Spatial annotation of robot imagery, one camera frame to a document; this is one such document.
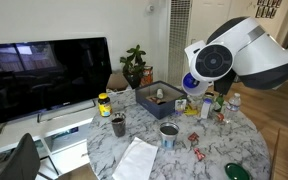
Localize clear plastic jar blue base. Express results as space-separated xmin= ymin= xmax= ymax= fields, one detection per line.
xmin=181 ymin=71 xmax=210 ymax=98

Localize red ketchup packet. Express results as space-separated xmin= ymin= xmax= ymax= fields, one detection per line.
xmin=193 ymin=147 xmax=207 ymax=162
xmin=187 ymin=131 xmax=201 ymax=145

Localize brown snack packets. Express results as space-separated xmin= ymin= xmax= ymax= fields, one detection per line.
xmin=146 ymin=95 xmax=167 ymax=105

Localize green round jar lid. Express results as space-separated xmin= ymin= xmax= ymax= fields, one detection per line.
xmin=224 ymin=162 xmax=252 ymax=180

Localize orange game box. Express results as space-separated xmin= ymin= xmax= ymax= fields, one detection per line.
xmin=139 ymin=65 xmax=154 ymax=88

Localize dark plant pot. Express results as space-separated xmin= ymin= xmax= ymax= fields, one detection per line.
xmin=123 ymin=72 xmax=143 ymax=90

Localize small white cup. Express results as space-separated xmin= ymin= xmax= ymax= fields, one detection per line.
xmin=155 ymin=88 xmax=165 ymax=100

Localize navy blue open box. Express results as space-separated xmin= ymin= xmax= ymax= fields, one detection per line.
xmin=134 ymin=80 xmax=187 ymax=120

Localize open brown cardboard box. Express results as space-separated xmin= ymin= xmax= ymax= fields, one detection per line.
xmin=105 ymin=72 xmax=132 ymax=94

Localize green leafy house plant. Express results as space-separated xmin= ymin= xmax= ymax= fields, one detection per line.
xmin=119 ymin=44 xmax=147 ymax=78

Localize small green white pouch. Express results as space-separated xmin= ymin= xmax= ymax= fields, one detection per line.
xmin=174 ymin=98 xmax=188 ymax=116

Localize yellow-lidded vitamin bottle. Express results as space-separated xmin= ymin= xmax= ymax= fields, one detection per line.
xmin=97 ymin=92 xmax=113 ymax=118

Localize clear cup with dark liquid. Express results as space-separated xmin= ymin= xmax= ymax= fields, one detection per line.
xmin=110 ymin=112 xmax=127 ymax=138

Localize silver blue tin can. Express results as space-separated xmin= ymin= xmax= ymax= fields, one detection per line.
xmin=158 ymin=121 xmax=181 ymax=150

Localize white bottle blue cap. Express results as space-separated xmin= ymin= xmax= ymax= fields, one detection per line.
xmin=200 ymin=98 xmax=213 ymax=120

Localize open green tin can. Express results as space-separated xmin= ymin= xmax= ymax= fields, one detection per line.
xmin=203 ymin=91 xmax=216 ymax=102

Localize white paper napkin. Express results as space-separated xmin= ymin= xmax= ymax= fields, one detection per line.
xmin=111 ymin=136 xmax=159 ymax=180

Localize small red snack packet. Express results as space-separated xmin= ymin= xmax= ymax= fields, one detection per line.
xmin=215 ymin=112 xmax=226 ymax=123

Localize clear plastic water bottle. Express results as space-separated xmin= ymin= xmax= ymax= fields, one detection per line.
xmin=224 ymin=92 xmax=242 ymax=124

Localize black flat screen television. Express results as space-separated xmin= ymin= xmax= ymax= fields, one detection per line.
xmin=0 ymin=36 xmax=113 ymax=124

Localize white television stand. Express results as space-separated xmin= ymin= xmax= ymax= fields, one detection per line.
xmin=0 ymin=99 xmax=109 ymax=178

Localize black office chair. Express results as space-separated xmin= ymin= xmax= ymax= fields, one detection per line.
xmin=0 ymin=133 xmax=53 ymax=180

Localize white wall heater grille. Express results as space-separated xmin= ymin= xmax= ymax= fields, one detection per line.
xmin=167 ymin=0 xmax=193 ymax=88

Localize round white wall thermostat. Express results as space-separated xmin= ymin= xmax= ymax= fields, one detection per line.
xmin=145 ymin=3 xmax=156 ymax=15

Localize dark wall picture frames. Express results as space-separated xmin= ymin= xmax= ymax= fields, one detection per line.
xmin=254 ymin=0 xmax=283 ymax=19

